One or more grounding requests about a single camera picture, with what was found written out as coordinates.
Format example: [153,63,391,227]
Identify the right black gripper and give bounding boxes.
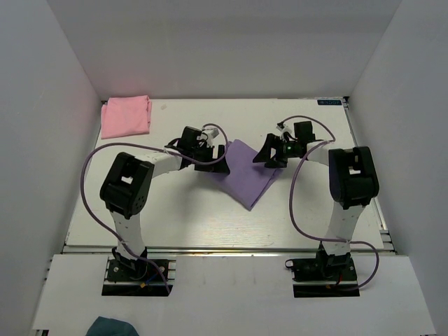
[253,133,300,168]

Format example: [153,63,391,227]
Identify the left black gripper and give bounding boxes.
[191,143,230,174]

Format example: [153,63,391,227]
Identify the purple t shirt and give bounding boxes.
[208,139,283,211]

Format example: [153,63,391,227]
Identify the pink t shirt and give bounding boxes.
[100,95,152,139]

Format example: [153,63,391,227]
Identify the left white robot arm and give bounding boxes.
[99,123,230,279]

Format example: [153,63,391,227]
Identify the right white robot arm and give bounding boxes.
[253,115,379,279]

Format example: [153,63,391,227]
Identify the blue table label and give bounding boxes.
[317,99,342,106]

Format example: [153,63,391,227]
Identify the dark teal cloth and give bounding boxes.
[85,316,139,336]

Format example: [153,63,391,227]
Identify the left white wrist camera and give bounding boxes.
[199,127,219,143]

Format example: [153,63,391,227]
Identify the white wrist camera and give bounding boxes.
[199,127,219,143]
[276,122,293,139]

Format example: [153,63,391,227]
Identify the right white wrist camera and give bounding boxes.
[276,122,293,139]

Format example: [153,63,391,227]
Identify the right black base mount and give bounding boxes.
[285,246,360,298]

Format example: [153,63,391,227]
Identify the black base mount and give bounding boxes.
[101,258,169,298]
[285,246,360,298]

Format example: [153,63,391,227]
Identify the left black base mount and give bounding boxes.
[101,258,169,298]

